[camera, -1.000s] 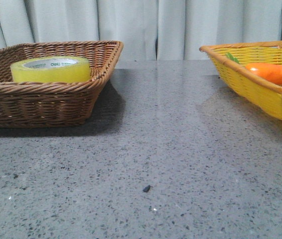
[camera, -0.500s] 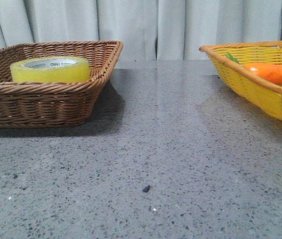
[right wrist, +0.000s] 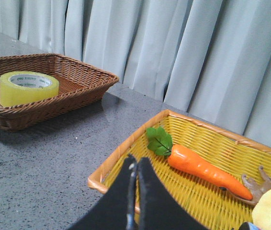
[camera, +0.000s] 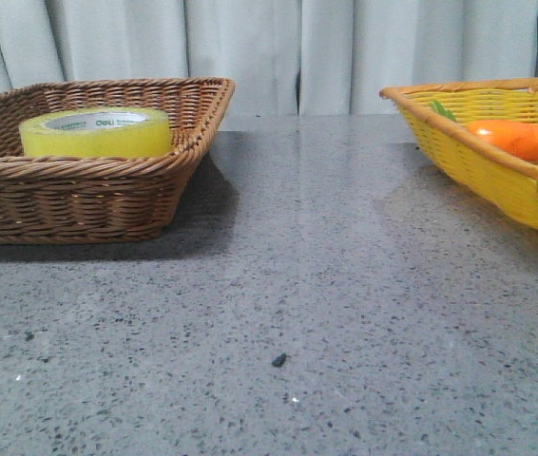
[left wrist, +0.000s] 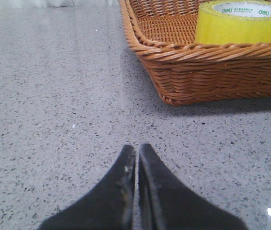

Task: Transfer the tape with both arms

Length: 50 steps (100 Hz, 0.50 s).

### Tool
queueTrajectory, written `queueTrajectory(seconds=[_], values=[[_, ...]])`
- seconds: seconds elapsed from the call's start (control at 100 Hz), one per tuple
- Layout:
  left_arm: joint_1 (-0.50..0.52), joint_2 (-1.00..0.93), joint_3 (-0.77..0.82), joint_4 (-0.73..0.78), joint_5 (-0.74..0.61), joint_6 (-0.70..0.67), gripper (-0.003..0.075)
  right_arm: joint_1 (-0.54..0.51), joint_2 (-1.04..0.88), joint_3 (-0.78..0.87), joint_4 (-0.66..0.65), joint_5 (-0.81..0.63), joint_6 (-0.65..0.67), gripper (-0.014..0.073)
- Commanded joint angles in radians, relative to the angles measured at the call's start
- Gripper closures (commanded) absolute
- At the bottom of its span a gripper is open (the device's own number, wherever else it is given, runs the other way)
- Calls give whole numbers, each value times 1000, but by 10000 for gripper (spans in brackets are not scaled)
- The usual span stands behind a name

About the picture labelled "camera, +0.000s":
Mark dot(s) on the yellow tape roll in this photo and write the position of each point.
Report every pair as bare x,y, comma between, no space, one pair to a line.
105,131

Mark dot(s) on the small black debris piece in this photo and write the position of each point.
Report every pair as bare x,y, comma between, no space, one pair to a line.
279,360

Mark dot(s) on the white curtain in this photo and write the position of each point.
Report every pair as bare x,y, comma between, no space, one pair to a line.
286,57

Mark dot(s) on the brown wicker basket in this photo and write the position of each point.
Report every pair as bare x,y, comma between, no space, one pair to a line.
66,200

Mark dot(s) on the orange toy carrot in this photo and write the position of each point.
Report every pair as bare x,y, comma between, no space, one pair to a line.
517,139

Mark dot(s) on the yellow wicker basket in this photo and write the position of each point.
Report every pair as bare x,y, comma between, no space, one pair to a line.
437,115

